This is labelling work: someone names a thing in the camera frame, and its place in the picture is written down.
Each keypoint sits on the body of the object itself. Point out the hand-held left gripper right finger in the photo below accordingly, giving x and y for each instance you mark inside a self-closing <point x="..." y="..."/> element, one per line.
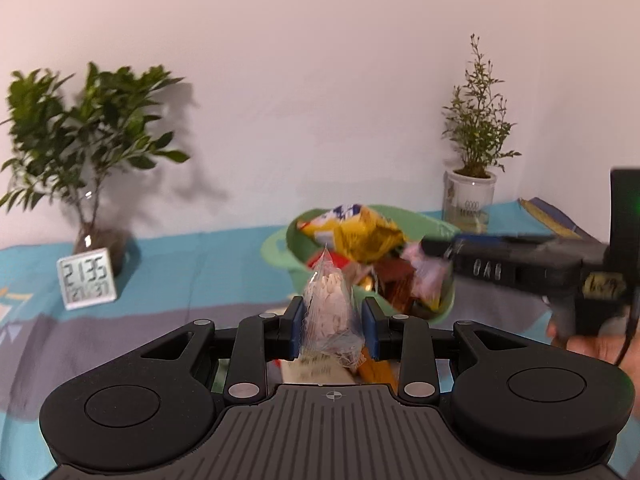
<point x="369" y="327"/>

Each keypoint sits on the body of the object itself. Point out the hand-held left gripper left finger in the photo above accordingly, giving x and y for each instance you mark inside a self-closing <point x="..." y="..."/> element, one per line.
<point x="296" y="327"/>

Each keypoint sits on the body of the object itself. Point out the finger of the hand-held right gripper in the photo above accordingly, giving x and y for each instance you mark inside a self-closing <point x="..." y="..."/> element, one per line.
<point x="437" y="246"/>

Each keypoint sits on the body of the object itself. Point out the pink white snack packet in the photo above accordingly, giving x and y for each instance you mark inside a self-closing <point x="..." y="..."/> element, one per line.
<point x="427" y="272"/>

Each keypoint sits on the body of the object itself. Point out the clear packet of white snack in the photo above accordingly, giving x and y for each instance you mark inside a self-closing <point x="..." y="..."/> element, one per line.
<point x="327" y="310"/>

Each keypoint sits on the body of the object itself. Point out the green plastic bowl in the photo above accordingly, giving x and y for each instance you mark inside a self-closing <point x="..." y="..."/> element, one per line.
<point x="275" y="252"/>

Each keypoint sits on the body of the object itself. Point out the yellow snack bag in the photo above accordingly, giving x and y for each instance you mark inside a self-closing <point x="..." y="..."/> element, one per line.
<point x="360" y="235"/>

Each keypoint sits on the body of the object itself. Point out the person's right hand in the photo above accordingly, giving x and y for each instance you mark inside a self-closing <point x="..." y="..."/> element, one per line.
<point x="600" y="349"/>

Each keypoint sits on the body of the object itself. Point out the orange snack packet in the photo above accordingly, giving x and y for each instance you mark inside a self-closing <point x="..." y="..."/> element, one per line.
<point x="377" y="370"/>

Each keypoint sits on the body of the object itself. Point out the beige snack packet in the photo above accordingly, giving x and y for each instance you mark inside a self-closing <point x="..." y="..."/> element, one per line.
<point x="315" y="372"/>

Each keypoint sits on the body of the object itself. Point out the small plant in white pot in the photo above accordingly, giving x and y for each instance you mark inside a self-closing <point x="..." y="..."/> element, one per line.
<point x="472" y="160"/>

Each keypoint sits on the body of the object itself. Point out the blue grey printed tablecloth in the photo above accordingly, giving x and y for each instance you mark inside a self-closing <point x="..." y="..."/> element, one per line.
<point x="175" y="270"/>

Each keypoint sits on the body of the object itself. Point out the white digital clock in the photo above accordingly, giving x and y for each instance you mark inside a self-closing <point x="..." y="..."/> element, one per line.
<point x="86" y="280"/>

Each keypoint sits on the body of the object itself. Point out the leafy plant in glass vase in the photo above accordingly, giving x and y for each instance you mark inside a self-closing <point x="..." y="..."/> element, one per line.
<point x="85" y="160"/>

